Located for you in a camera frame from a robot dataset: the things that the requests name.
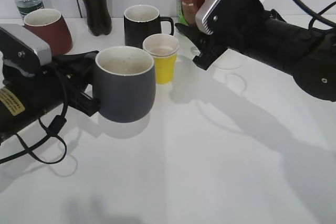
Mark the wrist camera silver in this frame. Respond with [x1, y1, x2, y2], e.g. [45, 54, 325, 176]
[1, 24, 52, 77]
[195, 0, 222, 35]

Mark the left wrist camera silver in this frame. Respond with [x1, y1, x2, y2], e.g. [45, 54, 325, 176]
[1, 24, 52, 77]

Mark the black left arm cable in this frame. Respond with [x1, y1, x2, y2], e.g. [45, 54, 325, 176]
[0, 61, 79, 166]

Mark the yellow paper cup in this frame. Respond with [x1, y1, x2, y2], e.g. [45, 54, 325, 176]
[142, 34, 180, 84]

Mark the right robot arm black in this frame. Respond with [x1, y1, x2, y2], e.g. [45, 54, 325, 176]
[172, 0, 335, 102]

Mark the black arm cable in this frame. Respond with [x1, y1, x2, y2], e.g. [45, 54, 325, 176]
[256, 0, 336, 29]
[0, 61, 79, 166]

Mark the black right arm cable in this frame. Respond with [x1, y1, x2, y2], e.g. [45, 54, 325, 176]
[256, 0, 336, 29]

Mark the cola bottle red label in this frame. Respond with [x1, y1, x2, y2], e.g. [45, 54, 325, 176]
[83, 0, 112, 36]

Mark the maroon ceramic mug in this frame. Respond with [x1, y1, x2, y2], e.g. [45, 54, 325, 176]
[23, 8, 72, 56]

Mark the white ceramic mug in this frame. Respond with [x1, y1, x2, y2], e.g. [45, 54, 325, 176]
[214, 49, 245, 70]

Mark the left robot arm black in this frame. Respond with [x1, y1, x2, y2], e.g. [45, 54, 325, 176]
[1, 51, 100, 142]

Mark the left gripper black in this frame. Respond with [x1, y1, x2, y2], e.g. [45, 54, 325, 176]
[31, 50, 101, 116]

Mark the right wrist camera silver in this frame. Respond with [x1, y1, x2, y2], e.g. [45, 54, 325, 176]
[195, 0, 222, 35]

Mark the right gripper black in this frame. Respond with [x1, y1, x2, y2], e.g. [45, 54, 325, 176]
[175, 0, 269, 70]

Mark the black ceramic mug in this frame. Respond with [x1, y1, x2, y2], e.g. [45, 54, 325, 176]
[123, 4, 174, 49]

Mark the dark grey ceramic mug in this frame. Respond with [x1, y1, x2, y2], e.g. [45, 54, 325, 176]
[92, 46, 156, 123]

